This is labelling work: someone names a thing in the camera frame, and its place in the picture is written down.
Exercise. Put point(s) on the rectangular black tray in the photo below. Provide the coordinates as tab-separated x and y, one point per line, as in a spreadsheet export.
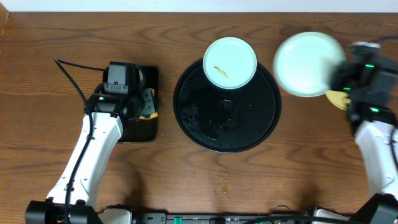
140	130

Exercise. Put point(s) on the yellow plate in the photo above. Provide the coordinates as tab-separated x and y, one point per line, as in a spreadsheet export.
338	99

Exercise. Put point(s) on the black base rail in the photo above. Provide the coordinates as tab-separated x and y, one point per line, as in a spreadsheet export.
164	217

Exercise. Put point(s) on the green plate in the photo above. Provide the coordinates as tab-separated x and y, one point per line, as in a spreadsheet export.
304	63
229	63

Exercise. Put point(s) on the round black tray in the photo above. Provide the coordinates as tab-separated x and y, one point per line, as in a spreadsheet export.
226	121

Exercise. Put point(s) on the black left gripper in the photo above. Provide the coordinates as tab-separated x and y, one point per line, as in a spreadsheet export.
149	101

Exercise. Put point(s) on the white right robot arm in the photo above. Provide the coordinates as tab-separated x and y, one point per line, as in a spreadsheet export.
377	143

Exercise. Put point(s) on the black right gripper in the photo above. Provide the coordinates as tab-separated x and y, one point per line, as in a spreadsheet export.
344	74

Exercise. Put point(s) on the green yellow sponge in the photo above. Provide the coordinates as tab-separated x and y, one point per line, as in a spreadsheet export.
148	104

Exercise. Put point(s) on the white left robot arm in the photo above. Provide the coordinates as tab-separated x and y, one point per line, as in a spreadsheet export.
73	198

